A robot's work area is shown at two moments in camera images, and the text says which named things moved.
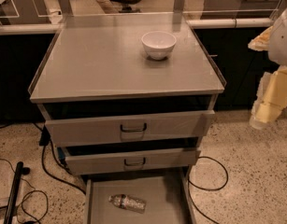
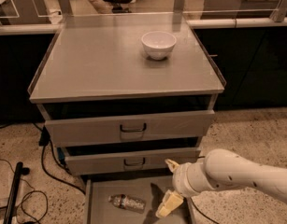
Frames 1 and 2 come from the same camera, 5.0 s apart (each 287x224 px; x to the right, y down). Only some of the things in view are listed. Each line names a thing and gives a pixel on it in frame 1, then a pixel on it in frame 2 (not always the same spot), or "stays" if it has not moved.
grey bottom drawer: [145, 197] stays
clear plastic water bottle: [129, 203] stays
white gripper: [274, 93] -> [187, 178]
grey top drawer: [84, 131] stays
